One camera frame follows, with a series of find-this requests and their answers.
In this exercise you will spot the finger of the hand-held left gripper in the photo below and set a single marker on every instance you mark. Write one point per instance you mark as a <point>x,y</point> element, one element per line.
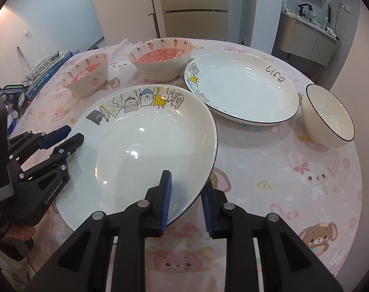
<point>76,140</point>
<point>55,135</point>

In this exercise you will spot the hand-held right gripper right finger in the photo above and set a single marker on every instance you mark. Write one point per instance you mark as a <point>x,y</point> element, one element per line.
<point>207,211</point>

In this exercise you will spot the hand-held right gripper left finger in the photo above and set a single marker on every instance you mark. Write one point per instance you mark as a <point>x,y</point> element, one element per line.
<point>166,202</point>

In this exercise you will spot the small pink strawberry bowl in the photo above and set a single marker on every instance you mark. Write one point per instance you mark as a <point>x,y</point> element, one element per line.
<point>87,83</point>

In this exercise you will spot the white plate cartoon cat print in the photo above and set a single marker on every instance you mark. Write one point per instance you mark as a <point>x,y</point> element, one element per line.
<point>142,149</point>

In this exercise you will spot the large pink strawberry bowl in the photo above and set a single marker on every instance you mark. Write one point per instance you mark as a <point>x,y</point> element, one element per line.
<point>160,68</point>

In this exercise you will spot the white plate duck print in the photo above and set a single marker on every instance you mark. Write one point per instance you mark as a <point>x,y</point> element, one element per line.
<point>242,89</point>

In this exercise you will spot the white ribbed bowl black rim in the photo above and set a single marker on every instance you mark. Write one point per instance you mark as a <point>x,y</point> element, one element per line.
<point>327,115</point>

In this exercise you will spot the blue book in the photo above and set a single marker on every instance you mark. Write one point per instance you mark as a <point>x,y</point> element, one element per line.
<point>55,71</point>

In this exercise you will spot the beige refrigerator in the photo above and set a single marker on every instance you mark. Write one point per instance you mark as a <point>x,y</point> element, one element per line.
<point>193,21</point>

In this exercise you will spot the beige bathroom vanity cabinet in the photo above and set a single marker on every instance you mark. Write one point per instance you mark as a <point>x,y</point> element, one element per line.
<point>306,39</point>

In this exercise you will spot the white hair dryer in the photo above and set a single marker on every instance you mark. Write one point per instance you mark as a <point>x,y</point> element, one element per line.
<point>330,32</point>

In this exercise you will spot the black faucet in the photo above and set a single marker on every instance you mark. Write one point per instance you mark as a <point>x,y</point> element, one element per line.
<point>303,9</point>

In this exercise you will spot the black hanging hair tool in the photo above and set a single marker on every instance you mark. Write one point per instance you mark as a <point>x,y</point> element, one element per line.
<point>329,13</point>

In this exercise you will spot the white wall socket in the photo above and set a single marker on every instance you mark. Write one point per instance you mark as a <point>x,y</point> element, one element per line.
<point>344,6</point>

